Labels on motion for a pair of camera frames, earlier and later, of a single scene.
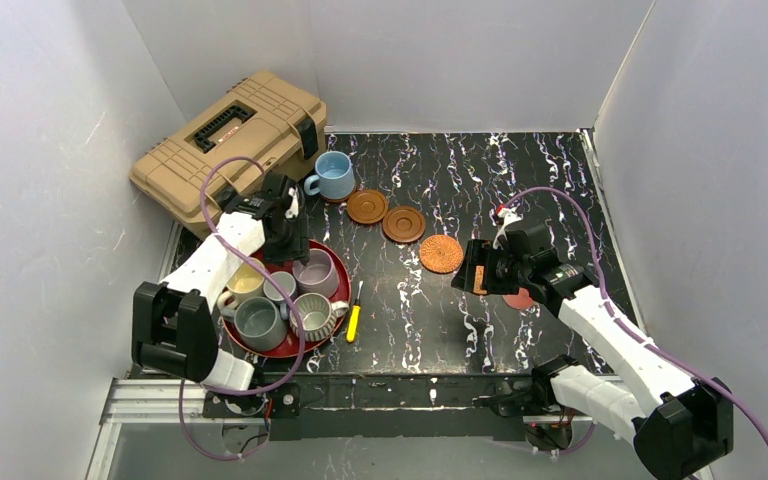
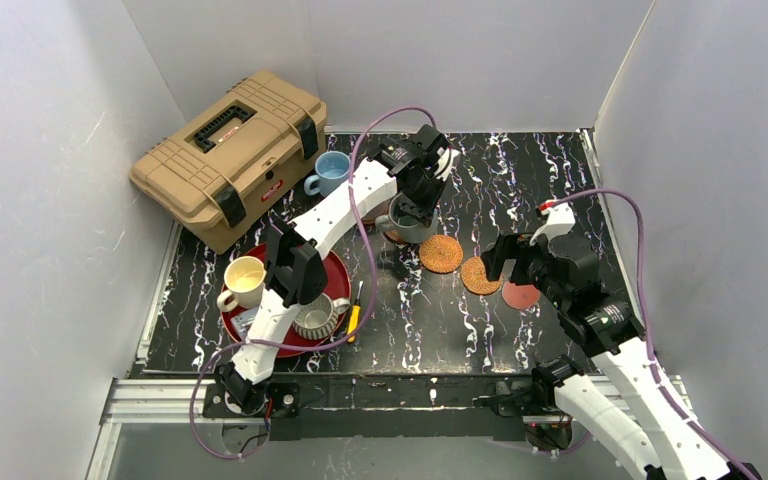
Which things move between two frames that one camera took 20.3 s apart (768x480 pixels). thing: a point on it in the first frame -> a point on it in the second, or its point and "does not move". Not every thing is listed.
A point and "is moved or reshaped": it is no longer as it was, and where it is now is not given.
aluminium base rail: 138,400 does not move
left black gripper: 291,240 -> 412,204
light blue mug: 335,174 does not move
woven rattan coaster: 441,254 does not move
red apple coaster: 520,300 does not move
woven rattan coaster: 478,282 does not move
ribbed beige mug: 319,316 does not move
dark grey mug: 259,323 is moved or reshaped
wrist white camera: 510,215 -> 561,219
